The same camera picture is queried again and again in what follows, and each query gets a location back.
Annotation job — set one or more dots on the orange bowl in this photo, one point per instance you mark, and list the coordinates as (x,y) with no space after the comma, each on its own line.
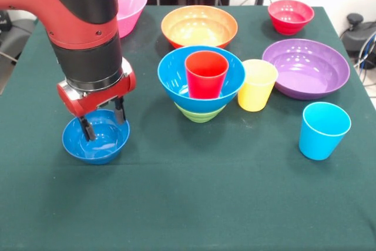
(199,27)

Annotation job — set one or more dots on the small crimson bowl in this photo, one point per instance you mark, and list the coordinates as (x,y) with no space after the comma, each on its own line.
(290,18)

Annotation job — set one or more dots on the light blue cup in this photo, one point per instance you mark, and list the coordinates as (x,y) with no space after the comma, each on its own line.
(320,142)

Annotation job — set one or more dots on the large pink bowl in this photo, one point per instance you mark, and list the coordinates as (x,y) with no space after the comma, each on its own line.
(130,7)

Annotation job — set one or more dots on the dark green tablecloth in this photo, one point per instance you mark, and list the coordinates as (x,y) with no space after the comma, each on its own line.
(188,204)

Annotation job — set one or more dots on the small dark blue bowl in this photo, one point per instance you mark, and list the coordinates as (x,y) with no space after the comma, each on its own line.
(102,148)

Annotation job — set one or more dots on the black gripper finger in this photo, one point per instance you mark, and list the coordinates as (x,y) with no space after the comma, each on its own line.
(88,130)
(120,113)

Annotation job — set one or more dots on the yellow cup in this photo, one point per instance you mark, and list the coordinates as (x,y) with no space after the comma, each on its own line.
(258,95)

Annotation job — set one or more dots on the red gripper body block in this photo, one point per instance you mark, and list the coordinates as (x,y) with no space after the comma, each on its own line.
(100,99)

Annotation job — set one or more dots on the large light blue bowl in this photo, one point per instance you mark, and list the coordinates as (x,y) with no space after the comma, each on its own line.
(173,71)

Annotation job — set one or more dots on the green bowl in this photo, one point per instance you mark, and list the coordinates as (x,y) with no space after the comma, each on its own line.
(199,115)

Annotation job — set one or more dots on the red cup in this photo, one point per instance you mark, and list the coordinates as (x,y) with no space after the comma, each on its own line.
(205,80)

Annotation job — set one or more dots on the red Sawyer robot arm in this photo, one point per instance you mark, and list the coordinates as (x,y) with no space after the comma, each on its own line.
(82,27)

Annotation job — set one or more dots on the purple bowl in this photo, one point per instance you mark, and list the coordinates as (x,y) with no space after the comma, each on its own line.
(305,68)

